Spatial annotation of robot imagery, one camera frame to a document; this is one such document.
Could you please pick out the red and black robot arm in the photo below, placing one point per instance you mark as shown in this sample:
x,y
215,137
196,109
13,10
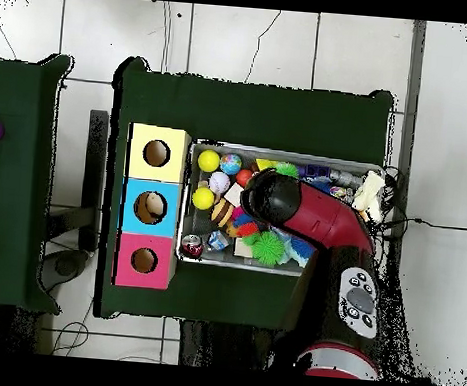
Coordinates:
x,y
328,216

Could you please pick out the wooden box with three holes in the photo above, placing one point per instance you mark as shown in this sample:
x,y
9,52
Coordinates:
x,y
131,213

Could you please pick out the plain wooden cube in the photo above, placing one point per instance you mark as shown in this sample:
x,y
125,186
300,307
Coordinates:
x,y
233,194

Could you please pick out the white toy baseball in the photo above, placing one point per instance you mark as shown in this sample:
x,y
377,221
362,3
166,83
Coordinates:
x,y
219,182

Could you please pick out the plain orange ball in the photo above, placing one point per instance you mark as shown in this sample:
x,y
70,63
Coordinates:
x,y
242,177

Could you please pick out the toy hamburger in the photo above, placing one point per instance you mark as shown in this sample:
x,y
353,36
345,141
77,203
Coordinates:
x,y
222,212

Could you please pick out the globe print ball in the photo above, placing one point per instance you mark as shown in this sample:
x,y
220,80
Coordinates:
x,y
230,164

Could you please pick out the yellow ball with seam lines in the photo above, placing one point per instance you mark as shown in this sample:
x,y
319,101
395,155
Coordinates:
x,y
203,198

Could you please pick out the crushed red drink can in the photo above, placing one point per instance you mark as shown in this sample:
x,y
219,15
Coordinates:
x,y
191,245

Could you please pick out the beige rounded object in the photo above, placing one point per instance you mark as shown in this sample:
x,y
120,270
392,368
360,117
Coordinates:
x,y
155,205

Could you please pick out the dark green tablecloth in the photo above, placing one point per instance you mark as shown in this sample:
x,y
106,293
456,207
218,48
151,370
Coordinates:
x,y
9,183
243,113

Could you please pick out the black upright panel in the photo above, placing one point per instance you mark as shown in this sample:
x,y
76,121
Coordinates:
x,y
95,170

